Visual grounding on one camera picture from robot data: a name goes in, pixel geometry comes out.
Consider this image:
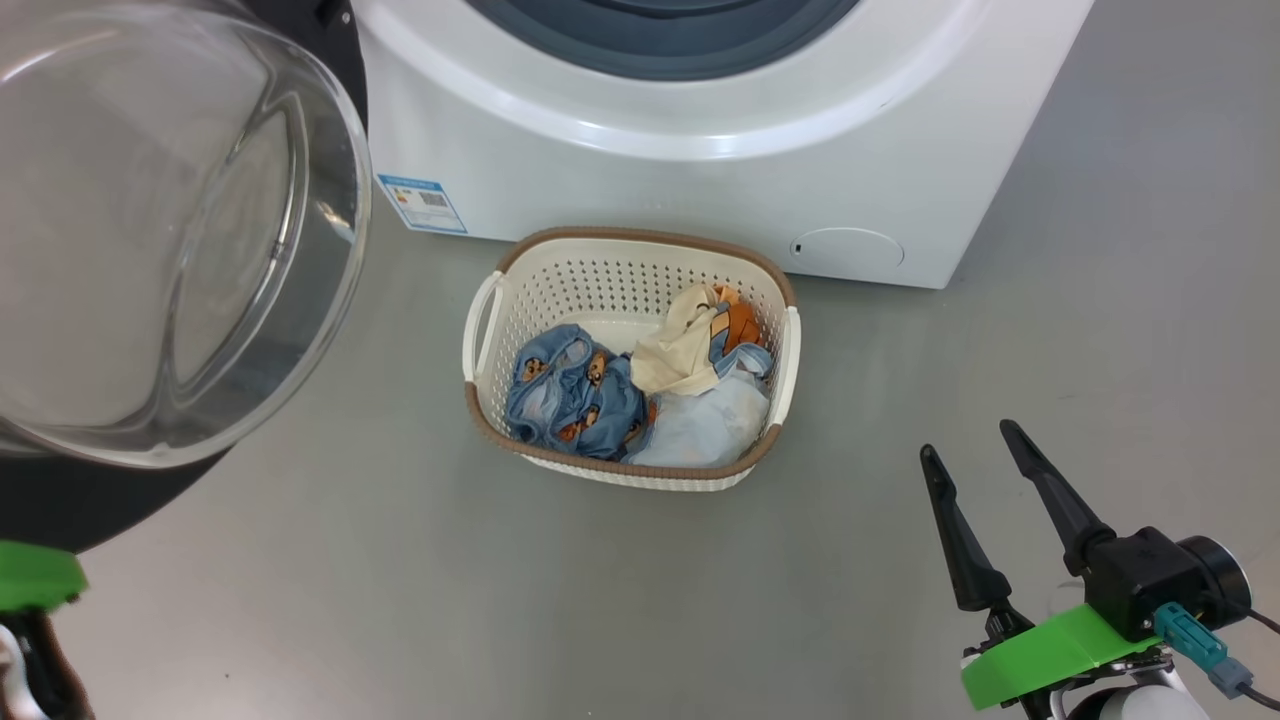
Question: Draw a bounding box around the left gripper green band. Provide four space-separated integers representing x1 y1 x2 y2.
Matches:
0 540 89 613

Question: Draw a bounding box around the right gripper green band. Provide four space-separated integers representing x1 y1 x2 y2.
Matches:
919 419 1173 713

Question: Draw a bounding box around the light blue cream orange garment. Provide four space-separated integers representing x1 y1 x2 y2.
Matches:
625 283 776 469

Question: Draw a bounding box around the dark round washer door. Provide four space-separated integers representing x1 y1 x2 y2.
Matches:
0 0 373 553

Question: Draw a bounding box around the blue cartoon print garment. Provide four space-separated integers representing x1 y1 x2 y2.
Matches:
505 323 649 461

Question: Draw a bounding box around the white front-load washing machine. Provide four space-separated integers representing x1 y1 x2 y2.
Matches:
350 0 1096 291

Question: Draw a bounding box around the round drain filter cover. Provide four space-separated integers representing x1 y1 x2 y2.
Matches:
789 227 906 271

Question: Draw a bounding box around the cream perforated laundry basket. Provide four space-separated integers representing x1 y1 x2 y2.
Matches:
462 226 802 493

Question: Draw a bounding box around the blue energy label sticker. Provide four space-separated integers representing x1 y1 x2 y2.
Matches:
376 173 468 235

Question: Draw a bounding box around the black cable teal connector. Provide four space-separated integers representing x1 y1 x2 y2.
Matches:
1153 601 1280 713

